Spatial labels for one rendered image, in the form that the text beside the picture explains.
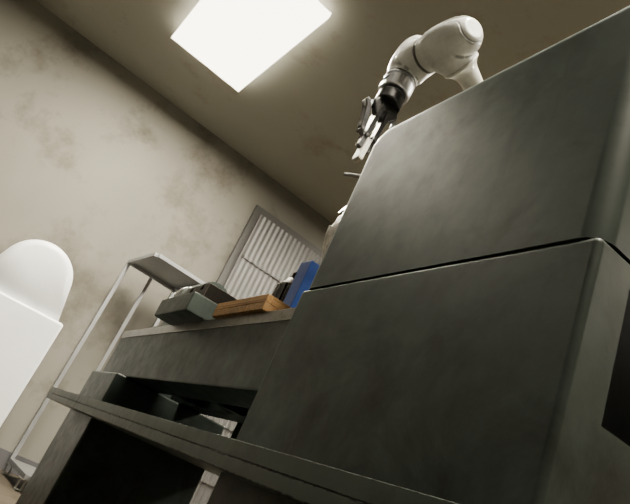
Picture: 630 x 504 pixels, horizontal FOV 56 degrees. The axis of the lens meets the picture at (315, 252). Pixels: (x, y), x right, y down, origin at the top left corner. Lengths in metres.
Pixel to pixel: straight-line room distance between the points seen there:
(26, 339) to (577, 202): 3.61
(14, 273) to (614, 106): 3.67
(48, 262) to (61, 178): 1.05
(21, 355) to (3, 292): 0.40
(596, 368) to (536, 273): 0.12
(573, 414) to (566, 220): 0.22
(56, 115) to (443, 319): 4.56
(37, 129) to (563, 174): 4.56
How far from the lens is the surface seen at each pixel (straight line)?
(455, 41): 1.58
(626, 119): 0.77
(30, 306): 4.06
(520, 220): 0.75
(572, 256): 0.67
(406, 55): 1.68
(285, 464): 0.72
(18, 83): 5.14
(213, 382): 1.39
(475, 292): 0.73
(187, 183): 5.24
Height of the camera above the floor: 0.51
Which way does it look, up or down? 23 degrees up
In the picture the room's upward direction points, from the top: 25 degrees clockwise
